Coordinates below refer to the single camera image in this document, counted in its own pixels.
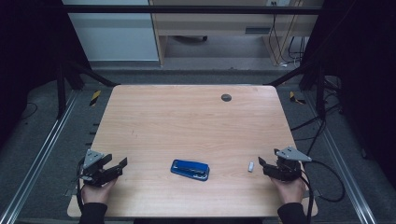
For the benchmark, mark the yellow clamp left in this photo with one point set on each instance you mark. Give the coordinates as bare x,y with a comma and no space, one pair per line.
95,98

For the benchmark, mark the white cabinet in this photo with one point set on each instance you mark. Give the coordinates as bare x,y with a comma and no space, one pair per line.
118,37

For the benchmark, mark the dark curtain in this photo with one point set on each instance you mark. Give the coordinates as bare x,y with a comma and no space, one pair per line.
364,77
28,56

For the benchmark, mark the aluminium floor rail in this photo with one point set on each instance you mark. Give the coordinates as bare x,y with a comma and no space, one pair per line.
361,211
37,165

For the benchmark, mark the grey metal table bracket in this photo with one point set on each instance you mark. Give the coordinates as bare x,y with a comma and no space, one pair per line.
71,192
316,193

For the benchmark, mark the black diagonal frame strut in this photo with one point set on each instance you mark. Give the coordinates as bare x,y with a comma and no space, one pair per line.
93,76
289,76

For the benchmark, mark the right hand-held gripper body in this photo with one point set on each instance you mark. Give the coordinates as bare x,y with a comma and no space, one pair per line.
291,154

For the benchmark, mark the black horizontal frame bar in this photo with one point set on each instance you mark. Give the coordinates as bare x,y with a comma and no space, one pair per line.
186,9

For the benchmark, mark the black frame post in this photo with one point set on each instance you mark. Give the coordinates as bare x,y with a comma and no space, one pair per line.
320,93

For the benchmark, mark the person's right hand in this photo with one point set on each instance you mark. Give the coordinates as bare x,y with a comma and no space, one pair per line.
292,191

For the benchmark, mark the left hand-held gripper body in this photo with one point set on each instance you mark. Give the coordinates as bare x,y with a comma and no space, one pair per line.
92,158

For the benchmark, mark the blue stapler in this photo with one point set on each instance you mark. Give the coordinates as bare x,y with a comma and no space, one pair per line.
190,169

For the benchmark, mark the light wooden desk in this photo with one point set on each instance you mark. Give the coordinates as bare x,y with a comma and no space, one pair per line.
211,21

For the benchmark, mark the person's left hand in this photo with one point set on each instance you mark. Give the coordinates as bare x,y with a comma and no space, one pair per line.
98,194

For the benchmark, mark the yellow clamp right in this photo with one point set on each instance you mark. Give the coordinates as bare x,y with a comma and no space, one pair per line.
294,98

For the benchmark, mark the yellow clamp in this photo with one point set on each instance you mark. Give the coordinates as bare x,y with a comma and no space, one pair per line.
95,98
294,98

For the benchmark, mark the grey round table grommet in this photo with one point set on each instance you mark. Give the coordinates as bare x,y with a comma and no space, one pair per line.
226,97

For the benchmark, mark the small white staple strip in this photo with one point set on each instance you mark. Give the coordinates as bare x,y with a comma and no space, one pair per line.
251,166

